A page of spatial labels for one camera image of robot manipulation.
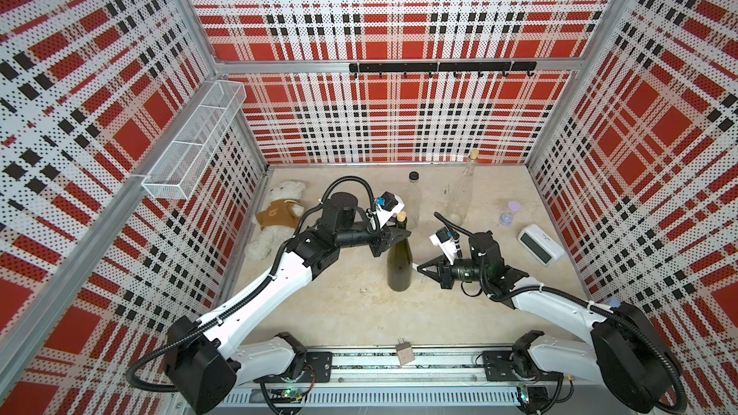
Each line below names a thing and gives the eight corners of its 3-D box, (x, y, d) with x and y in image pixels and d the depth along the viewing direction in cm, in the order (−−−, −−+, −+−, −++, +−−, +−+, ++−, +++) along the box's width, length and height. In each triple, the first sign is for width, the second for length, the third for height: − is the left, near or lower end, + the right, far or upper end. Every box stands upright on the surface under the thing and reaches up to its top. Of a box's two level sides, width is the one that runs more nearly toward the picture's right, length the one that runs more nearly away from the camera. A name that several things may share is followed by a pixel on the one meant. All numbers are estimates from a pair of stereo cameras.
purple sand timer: (500, 225, 103) (508, 211, 97) (497, 214, 106) (505, 200, 100) (514, 225, 103) (523, 210, 96) (510, 214, 106) (518, 200, 99)
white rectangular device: (544, 269, 93) (554, 259, 88) (515, 240, 100) (522, 229, 95) (555, 260, 95) (566, 250, 90) (526, 233, 102) (534, 222, 96)
